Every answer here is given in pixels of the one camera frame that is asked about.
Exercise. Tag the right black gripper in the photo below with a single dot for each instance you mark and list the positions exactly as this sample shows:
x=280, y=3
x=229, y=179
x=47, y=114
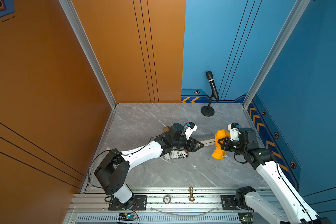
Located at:
x=227, y=141

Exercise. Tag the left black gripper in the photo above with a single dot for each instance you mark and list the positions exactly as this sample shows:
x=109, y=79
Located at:
x=193, y=149

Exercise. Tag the orange fluffy cloth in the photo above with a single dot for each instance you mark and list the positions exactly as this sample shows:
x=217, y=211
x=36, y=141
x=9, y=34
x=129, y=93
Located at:
x=219, y=152

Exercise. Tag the newspaper print eyeglass case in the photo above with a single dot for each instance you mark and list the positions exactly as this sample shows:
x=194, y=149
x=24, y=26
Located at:
x=176, y=154

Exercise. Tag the grey rectangular eyeglass case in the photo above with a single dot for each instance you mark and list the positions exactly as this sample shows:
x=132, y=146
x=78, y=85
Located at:
x=209, y=142

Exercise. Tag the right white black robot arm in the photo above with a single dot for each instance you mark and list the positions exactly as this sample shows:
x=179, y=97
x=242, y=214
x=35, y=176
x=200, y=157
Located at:
x=243, y=141

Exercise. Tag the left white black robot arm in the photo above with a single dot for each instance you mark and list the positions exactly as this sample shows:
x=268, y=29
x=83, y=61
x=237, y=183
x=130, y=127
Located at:
x=114, y=168

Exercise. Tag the brass chess piece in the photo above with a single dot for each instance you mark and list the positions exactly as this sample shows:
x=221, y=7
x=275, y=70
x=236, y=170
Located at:
x=191, y=196

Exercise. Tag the black microphone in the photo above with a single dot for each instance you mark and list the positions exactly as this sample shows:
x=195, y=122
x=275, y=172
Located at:
x=210, y=79

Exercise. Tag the right green circuit board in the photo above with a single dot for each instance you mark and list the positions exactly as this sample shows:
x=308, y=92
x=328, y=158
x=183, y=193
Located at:
x=245, y=218

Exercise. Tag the green circuit board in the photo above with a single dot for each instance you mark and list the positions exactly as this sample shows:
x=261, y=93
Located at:
x=127, y=218
x=245, y=218

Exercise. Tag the left green circuit board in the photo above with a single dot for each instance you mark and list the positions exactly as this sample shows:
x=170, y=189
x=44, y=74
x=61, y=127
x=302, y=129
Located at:
x=127, y=218

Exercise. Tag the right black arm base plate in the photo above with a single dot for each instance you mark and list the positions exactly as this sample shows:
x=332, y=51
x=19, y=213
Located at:
x=229, y=202

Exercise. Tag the aluminium front rail frame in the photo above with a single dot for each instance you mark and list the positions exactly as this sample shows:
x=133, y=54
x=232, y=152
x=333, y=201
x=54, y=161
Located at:
x=92, y=207

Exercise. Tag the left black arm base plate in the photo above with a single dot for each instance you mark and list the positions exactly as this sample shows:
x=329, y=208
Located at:
x=139, y=202

